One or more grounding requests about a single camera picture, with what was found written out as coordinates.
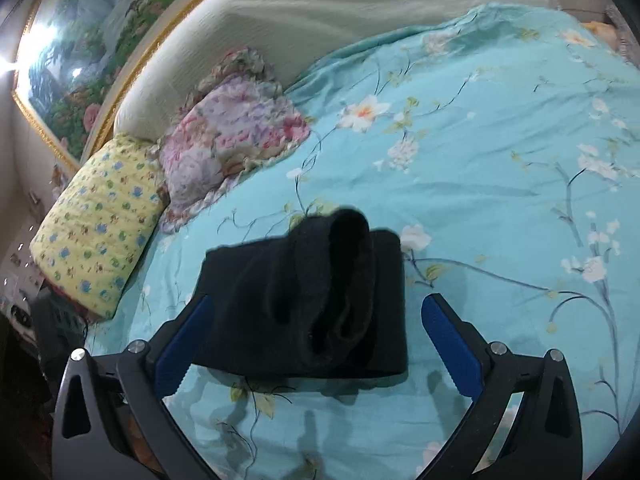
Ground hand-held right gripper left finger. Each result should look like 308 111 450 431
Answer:
51 294 221 480

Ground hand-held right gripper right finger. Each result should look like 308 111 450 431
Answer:
415 293 583 480

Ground black pants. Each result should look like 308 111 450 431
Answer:
192 208 409 380

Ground dark cloth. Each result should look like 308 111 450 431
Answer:
30 291 89 357

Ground yellow printed pillow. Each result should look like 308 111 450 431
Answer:
29 133 169 320

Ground turquoise floral bedsheet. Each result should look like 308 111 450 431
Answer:
82 2 640 480

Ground pink floral pillow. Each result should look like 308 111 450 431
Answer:
157 48 312 234

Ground gold framed landscape painting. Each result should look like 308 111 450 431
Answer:
12 0 267 174

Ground peach cloth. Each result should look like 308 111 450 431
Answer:
581 20 617 45

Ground white striped headboard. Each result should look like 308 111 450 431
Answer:
114 0 552 142

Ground plaid cloth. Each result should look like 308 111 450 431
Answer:
604 4 637 63

